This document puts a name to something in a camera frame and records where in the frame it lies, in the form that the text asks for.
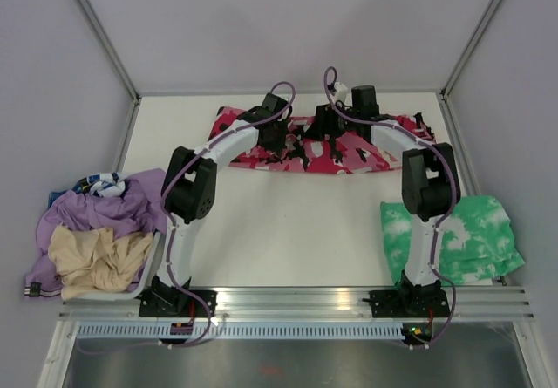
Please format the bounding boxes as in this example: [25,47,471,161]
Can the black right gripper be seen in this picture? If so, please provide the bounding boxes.
[303,100,359,141]

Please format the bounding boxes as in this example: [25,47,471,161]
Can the pink camouflage trousers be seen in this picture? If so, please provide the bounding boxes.
[207,106,438,175]

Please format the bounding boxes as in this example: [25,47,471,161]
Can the purple trousers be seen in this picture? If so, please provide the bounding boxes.
[24,168,167,298]

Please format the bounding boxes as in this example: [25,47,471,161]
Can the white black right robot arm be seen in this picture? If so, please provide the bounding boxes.
[316,81,460,315]

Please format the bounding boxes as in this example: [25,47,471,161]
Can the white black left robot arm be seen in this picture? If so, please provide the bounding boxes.
[150,92,294,316]

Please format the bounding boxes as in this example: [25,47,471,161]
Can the green white folded trousers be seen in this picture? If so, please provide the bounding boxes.
[380,195,525,286]

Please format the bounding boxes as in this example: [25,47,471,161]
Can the blue white patterned garment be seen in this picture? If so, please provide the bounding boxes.
[71,172,126,198]

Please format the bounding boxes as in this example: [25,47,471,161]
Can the beige garment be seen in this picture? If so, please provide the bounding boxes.
[48,226,154,301]

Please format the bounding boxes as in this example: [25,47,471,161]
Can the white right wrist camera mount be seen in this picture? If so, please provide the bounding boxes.
[329,82,349,104]

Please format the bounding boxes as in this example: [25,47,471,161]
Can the aluminium frame rear rail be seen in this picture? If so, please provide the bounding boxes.
[138,87,443,98]

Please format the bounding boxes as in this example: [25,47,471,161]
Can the aluminium left side rail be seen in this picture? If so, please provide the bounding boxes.
[112,99,141,171]

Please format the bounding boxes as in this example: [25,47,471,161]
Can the aluminium front rail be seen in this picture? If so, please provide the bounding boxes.
[58,285,534,323]

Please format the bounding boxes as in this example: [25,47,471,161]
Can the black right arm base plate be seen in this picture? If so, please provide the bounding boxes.
[363,289,450,318]

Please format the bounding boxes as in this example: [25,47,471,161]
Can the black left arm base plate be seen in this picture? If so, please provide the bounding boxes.
[139,290,217,318]

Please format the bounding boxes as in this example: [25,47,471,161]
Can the white slotted cable duct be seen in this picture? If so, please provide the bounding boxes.
[77,322,430,340]

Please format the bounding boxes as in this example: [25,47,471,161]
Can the aluminium frame rear left post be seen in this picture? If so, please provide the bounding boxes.
[74,0,140,104]

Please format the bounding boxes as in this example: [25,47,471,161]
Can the aluminium frame post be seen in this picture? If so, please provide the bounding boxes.
[440,0,506,101]
[74,0,140,104]

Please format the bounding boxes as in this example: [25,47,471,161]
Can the aluminium frame rear right post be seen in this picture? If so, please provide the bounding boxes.
[440,0,506,101]

